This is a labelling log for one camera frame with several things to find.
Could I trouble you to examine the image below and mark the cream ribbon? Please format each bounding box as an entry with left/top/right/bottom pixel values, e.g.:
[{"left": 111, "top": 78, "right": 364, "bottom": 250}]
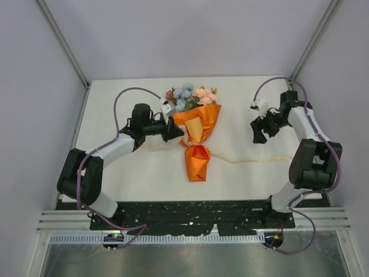
[{"left": 143, "top": 143, "right": 292, "bottom": 164}]

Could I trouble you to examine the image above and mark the right aluminium frame post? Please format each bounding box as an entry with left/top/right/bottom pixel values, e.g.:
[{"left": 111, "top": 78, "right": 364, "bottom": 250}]
[{"left": 291, "top": 0, "right": 343, "bottom": 79}]

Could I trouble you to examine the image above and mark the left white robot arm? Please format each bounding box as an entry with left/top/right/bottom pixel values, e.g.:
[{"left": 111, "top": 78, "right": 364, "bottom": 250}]
[{"left": 57, "top": 101, "right": 184, "bottom": 230}]

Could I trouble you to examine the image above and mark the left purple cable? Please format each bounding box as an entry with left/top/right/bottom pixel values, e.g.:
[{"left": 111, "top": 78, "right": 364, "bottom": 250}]
[{"left": 76, "top": 87, "right": 165, "bottom": 252}]

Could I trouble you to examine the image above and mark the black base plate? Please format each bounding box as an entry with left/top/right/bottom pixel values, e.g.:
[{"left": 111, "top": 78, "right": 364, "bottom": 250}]
[{"left": 89, "top": 200, "right": 298, "bottom": 237}]

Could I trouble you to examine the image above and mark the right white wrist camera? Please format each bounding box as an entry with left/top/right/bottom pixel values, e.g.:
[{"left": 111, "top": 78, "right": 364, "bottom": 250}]
[{"left": 250, "top": 99, "right": 269, "bottom": 119}]

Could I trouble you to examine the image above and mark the orange wrapping paper sheet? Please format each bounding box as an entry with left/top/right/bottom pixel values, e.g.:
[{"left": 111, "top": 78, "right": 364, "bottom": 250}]
[{"left": 174, "top": 104, "right": 221, "bottom": 182}]

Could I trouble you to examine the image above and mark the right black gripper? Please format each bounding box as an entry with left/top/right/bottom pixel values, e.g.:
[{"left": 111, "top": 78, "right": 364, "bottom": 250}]
[{"left": 248, "top": 107, "right": 288, "bottom": 144}]

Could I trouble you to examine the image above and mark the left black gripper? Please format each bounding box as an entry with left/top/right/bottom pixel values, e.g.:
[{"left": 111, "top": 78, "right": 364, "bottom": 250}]
[{"left": 143, "top": 115, "right": 184, "bottom": 143}]

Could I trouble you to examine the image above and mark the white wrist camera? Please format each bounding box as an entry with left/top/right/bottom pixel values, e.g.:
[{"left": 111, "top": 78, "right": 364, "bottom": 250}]
[
  {"left": 250, "top": 99, "right": 269, "bottom": 119},
  {"left": 160, "top": 98, "right": 176, "bottom": 118}
]

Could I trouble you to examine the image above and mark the aluminium frame post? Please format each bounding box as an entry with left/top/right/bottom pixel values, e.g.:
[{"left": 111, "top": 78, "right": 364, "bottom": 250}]
[
  {"left": 35, "top": 0, "right": 89, "bottom": 88},
  {"left": 291, "top": 0, "right": 343, "bottom": 79}
]

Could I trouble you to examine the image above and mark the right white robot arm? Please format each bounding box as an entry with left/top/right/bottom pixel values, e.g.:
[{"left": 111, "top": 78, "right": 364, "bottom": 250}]
[{"left": 250, "top": 91, "right": 342, "bottom": 227}]

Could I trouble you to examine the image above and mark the fake flower bouquet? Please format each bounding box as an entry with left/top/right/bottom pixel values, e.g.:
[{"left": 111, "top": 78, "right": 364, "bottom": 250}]
[{"left": 165, "top": 83, "right": 195, "bottom": 113}]

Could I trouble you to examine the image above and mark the white slotted cable duct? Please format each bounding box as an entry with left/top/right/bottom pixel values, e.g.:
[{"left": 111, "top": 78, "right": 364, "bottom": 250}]
[{"left": 49, "top": 233, "right": 265, "bottom": 245}]

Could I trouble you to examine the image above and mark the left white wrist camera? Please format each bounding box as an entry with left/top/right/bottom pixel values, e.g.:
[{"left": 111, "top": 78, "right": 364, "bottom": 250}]
[{"left": 160, "top": 98, "right": 176, "bottom": 118}]

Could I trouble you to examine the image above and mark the left aluminium frame post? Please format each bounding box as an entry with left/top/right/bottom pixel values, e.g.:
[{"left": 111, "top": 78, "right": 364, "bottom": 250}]
[{"left": 35, "top": 0, "right": 89, "bottom": 88}]

